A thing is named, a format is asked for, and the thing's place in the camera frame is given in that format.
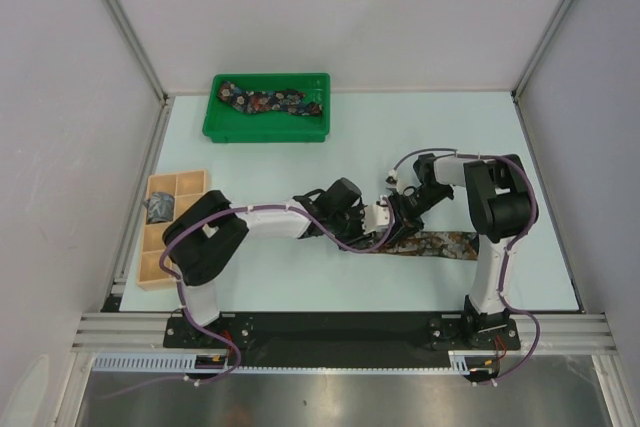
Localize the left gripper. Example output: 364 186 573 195
327 203 375 251

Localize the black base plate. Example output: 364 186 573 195
163 312 521 366

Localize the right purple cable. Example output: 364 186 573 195
389 147 543 388

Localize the rolled grey tie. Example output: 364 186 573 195
143 191 175 225

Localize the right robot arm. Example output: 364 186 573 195
383 149 538 350

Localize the green plastic bin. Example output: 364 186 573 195
202 73 331 143

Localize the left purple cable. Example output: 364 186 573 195
158 203 401 390

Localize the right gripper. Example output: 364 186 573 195
384 184 453 245

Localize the orange grey patterned tie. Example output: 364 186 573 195
374 230 480 261

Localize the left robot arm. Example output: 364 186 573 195
159 178 389 347

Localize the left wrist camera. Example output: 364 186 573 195
362 201 395 234

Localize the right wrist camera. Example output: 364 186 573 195
385 169 406 192

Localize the white cable duct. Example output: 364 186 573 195
93 351 499 375

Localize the wooden compartment box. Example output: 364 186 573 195
136 170 209 291

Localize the purple cable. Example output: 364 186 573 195
158 203 401 390
389 147 543 388

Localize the dark floral tie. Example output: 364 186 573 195
216 81 324 117

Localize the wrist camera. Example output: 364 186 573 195
362 201 395 234
385 169 406 192

